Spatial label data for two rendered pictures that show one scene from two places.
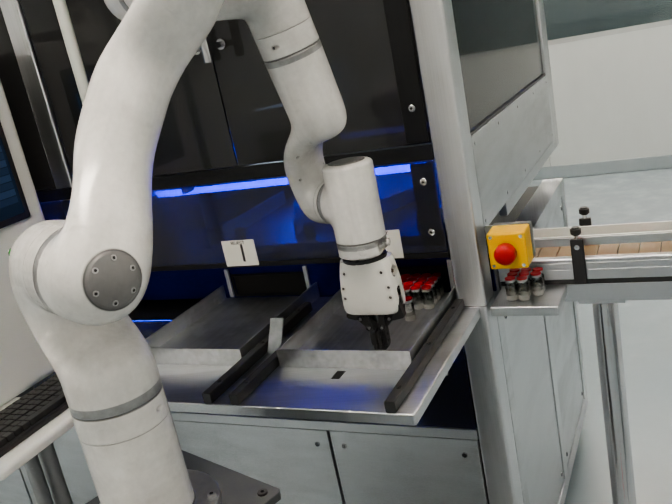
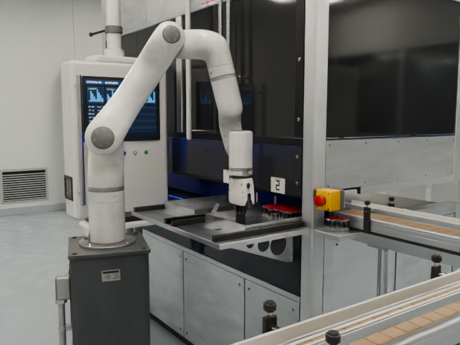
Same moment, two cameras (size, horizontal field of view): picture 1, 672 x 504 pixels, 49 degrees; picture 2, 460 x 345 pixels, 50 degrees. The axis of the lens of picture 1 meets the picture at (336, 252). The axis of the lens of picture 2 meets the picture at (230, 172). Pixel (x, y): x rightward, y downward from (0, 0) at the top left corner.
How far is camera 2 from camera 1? 0.89 m
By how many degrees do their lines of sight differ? 28
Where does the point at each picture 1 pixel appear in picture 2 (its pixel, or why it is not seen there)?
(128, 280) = (107, 139)
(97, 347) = (102, 166)
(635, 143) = not seen: outside the picture
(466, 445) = (294, 304)
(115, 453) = (93, 206)
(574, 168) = not seen: outside the picture
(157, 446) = (109, 210)
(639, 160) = not seen: outside the picture
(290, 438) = (231, 278)
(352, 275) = (232, 183)
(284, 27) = (214, 65)
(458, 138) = (312, 137)
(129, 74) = (138, 70)
